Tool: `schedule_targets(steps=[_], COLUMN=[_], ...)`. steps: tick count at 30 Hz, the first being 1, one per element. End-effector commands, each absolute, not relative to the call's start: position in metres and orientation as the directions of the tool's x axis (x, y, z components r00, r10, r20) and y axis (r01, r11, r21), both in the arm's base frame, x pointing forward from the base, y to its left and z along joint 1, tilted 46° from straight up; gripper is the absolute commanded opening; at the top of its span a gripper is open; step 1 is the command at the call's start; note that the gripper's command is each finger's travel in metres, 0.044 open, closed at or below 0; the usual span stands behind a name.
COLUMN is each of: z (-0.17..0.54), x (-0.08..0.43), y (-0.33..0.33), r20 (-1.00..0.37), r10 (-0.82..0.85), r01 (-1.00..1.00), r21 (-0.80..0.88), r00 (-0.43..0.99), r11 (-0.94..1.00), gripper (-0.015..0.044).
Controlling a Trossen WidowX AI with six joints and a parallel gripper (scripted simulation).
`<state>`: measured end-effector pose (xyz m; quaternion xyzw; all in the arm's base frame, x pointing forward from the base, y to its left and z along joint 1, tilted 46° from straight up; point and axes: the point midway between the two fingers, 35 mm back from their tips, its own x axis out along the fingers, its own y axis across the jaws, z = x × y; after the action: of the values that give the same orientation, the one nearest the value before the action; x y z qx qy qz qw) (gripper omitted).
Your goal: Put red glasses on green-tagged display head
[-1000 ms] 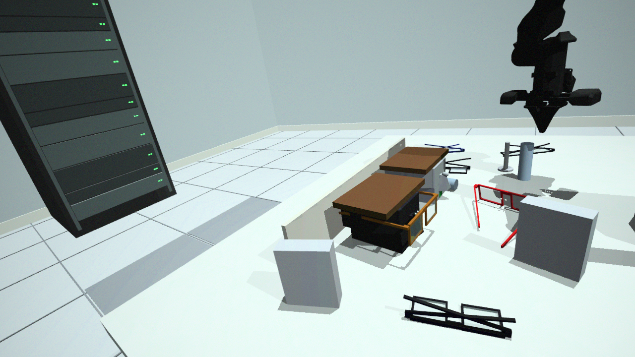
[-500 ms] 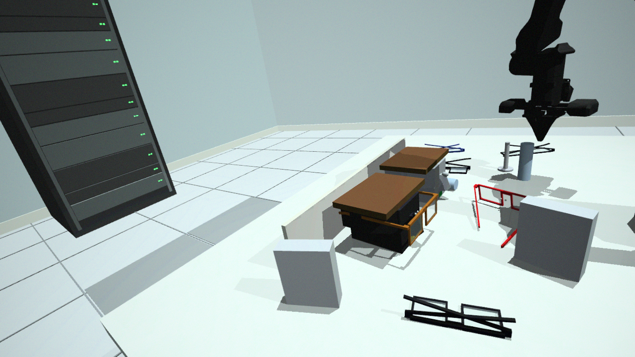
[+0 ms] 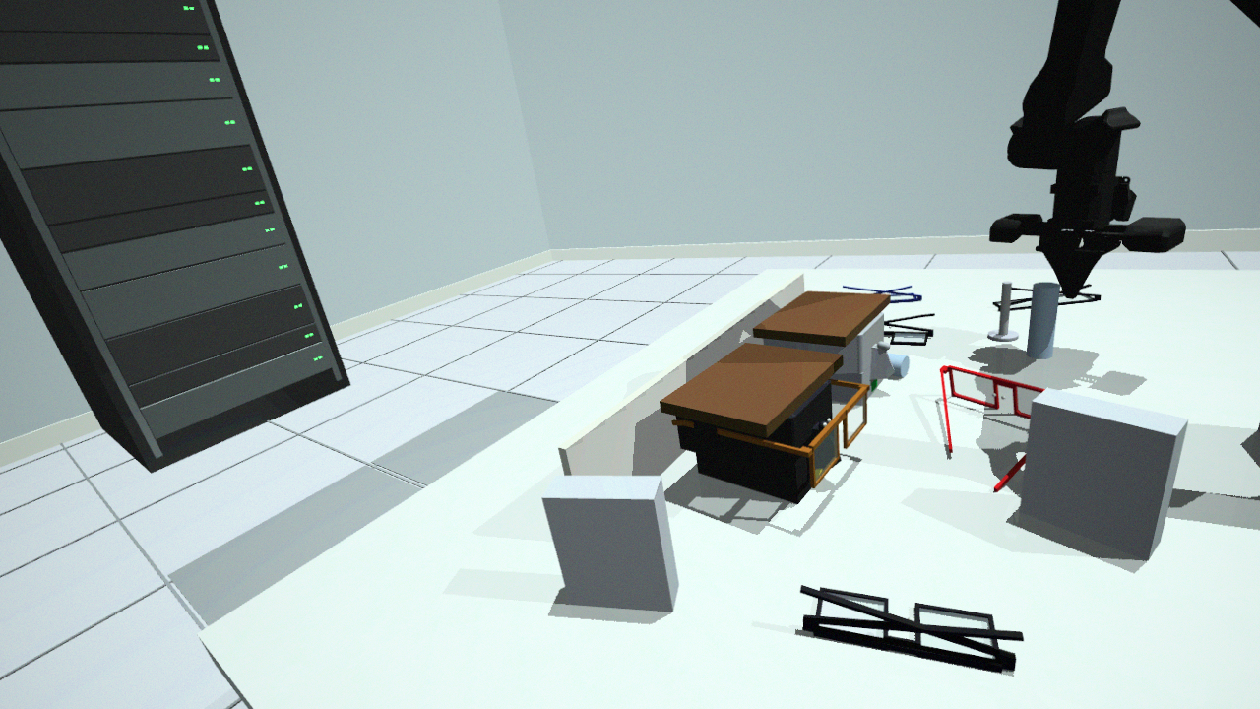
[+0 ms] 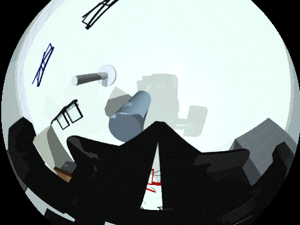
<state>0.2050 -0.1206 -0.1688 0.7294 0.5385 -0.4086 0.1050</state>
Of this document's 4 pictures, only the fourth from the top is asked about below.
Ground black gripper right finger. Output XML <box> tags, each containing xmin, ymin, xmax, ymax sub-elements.
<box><xmin>158</xmin><ymin>122</ymin><xmax>250</xmax><ymax>210</ymax></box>

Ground red glasses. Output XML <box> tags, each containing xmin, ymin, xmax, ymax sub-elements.
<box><xmin>147</xmin><ymin>169</ymin><xmax>162</xmax><ymax>193</ymax></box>

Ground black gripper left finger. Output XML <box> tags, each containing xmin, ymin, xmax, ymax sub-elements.
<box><xmin>67</xmin><ymin>121</ymin><xmax>160</xmax><ymax>208</ymax></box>

